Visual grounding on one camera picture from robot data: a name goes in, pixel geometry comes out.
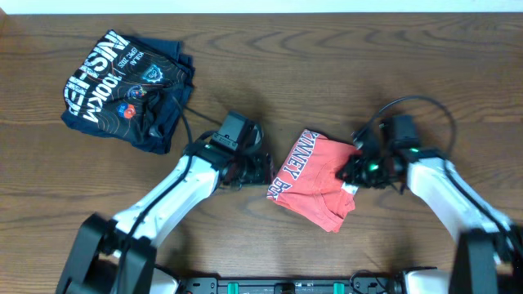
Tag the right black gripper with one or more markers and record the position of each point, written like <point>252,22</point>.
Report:
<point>355,163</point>

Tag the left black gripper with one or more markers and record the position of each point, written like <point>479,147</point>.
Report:
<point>265,171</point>

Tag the orange-red t-shirt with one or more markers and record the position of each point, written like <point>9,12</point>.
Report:
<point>307,184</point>

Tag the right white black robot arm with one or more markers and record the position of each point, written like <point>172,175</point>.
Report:
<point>488,258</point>

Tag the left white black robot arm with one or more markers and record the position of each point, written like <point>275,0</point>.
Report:
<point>118,255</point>

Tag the folded dark printed t-shirt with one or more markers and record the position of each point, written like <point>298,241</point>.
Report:
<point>131,89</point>

